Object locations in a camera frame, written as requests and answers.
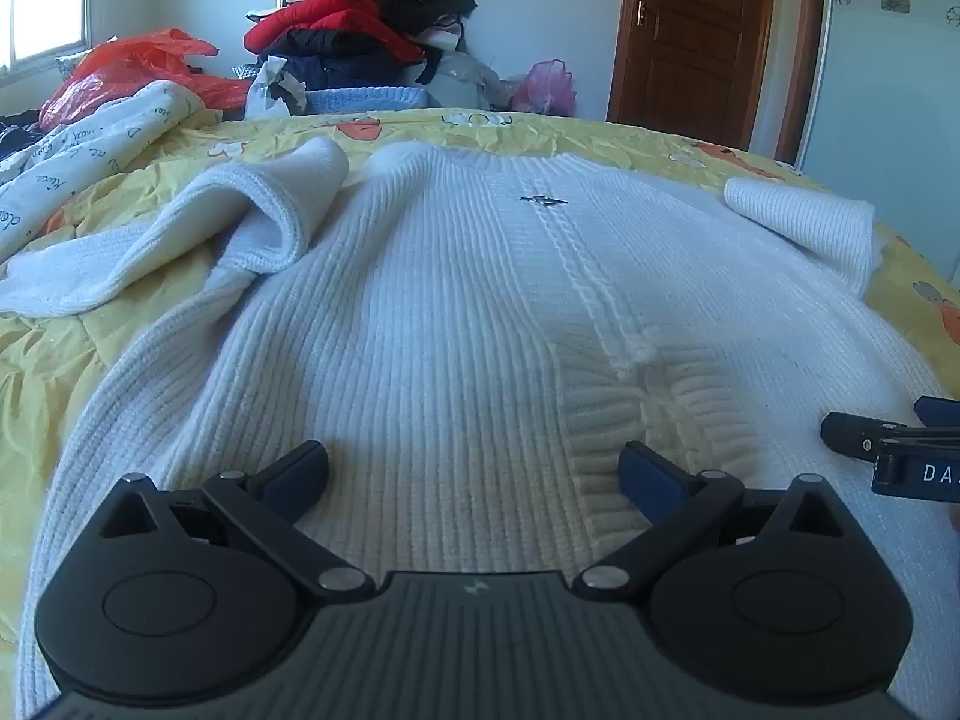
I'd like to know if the brown wooden door frame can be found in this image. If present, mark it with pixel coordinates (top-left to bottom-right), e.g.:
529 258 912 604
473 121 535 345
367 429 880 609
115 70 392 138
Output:
772 0 830 166

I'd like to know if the yellow printed bed sheet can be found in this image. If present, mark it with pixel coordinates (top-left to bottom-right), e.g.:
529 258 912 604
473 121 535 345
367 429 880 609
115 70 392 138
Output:
0 109 960 650

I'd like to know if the navy garment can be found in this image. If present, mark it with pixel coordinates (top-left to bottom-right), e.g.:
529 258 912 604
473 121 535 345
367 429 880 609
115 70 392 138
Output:
259 28 422 95

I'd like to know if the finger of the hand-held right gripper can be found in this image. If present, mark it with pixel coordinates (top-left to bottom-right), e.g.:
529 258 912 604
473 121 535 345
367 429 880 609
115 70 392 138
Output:
913 395 960 431
820 411 912 463

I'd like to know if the pink plastic bag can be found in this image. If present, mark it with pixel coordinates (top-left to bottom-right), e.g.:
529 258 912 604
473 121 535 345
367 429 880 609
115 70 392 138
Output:
510 58 577 118

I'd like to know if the orange plastic bag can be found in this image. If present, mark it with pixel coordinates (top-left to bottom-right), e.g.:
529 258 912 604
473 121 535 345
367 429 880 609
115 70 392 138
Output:
37 28 252 132

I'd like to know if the white grey cloth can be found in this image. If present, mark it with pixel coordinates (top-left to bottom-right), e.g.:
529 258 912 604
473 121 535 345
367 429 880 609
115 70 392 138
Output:
244 56 310 121

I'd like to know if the brown wooden door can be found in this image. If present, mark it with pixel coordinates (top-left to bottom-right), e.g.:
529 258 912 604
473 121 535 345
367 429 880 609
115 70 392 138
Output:
606 0 779 152

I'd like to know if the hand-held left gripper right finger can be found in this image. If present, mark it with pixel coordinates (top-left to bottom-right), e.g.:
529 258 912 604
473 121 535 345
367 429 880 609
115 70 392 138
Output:
574 441 852 605

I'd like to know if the white printed quilt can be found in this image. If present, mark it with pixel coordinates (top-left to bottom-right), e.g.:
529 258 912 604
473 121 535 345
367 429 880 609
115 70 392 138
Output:
0 79 224 260

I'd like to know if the light blue knitted cloth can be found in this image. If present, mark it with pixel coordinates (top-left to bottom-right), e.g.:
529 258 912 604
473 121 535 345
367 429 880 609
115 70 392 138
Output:
304 85 436 118

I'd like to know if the dark patterned cloth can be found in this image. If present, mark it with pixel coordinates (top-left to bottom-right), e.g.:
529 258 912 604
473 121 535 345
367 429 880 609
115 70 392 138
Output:
0 109 44 160

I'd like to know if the grey plastic bag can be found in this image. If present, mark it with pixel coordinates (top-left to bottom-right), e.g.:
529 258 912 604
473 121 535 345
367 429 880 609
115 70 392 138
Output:
420 49 520 110

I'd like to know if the white knitted sweater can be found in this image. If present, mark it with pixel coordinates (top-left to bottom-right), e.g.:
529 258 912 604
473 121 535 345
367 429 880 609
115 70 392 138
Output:
0 136 960 720

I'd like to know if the white wardrobe with flower stickers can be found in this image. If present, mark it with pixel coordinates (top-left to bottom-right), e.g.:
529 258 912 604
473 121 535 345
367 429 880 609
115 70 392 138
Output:
795 0 960 305

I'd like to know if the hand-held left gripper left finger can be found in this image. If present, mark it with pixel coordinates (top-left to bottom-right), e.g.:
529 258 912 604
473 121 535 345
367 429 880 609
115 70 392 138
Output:
97 441 376 605

